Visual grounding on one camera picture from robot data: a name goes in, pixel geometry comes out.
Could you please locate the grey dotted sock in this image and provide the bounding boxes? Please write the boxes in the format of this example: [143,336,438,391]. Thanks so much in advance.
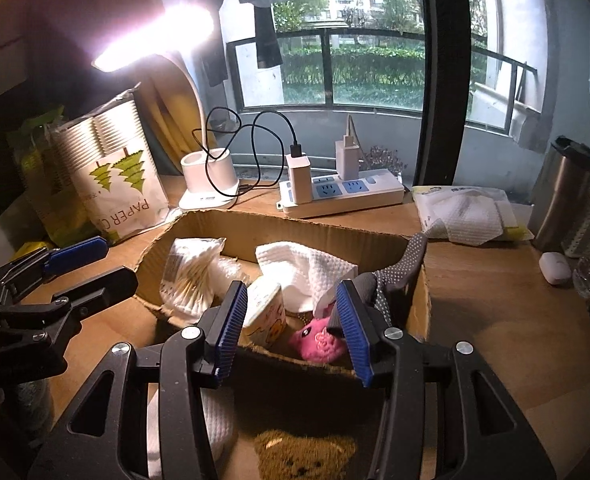
[357,232,428,328]

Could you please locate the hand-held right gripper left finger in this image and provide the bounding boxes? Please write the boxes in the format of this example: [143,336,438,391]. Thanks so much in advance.
[27,280,248,480]

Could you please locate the person's left forearm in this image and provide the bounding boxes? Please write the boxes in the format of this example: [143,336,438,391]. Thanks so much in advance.
[0,382,56,447]

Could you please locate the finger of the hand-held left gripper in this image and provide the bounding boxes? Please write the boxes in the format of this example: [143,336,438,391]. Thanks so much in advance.
[0,236,110,306]
[0,266,139,343]

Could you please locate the pink plush keychain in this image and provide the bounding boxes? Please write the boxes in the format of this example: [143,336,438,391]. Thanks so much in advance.
[289,305,348,365]

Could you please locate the yellow and dark curtain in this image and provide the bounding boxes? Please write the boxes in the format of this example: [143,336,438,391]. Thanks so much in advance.
[0,0,226,177]

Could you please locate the white power strip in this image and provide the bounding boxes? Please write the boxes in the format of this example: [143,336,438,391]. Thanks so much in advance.
[275,168,406,219]

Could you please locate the black window frame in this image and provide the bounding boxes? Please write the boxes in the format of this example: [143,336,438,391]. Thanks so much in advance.
[412,0,476,188]

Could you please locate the cotton swab bag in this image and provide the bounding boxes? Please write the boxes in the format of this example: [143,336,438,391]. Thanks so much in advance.
[159,236,248,326]

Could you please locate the pack of white cloths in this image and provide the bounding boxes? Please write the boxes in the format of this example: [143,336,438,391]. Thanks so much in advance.
[411,185,535,247]

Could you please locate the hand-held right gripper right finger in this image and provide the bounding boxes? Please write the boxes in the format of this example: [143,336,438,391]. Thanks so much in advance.
[335,280,558,480]

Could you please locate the white paper cup pack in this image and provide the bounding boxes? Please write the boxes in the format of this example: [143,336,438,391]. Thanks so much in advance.
[50,85,171,246]

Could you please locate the short white charger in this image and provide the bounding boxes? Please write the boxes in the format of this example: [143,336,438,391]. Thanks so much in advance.
[335,114,361,181]

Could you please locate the tall white charger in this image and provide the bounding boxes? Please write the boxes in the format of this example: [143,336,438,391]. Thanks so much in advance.
[286,152,312,206]

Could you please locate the white fabric item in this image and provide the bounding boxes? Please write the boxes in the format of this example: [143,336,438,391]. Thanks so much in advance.
[147,385,236,480]

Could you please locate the dried flower bunch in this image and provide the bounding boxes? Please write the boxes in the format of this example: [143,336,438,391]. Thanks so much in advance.
[362,145,407,176]

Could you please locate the white earbuds case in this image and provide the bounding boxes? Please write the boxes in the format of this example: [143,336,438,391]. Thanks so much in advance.
[539,251,573,286]

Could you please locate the steel thermos mug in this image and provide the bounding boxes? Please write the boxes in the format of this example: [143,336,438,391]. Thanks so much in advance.
[528,135,590,253]

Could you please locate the white desk lamp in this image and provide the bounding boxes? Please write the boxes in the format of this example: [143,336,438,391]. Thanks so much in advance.
[91,4,240,211]

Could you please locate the black charging cable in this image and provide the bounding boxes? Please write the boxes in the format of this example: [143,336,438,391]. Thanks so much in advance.
[191,106,304,201]

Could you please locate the brown bear plush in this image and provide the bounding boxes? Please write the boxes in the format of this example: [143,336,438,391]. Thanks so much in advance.
[253,430,358,480]

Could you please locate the white textured cloth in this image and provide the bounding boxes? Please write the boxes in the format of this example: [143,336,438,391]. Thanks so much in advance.
[255,241,361,313]

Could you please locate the dark hanging socks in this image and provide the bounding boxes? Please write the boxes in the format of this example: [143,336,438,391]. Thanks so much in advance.
[252,4,283,68]

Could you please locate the small cartoon tissue pack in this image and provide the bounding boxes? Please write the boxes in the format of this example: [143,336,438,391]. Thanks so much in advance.
[240,280,287,348]

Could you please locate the balcony railing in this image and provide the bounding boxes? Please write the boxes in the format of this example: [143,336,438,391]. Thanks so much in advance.
[225,27,538,127]

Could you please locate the green paper cup pack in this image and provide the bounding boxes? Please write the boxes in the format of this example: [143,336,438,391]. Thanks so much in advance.
[7,105,100,249]

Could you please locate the dark hanging garment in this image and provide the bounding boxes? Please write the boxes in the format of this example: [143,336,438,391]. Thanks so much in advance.
[195,0,231,87]

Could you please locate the cardboard box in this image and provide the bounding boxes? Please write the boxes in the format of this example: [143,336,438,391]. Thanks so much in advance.
[134,209,432,376]

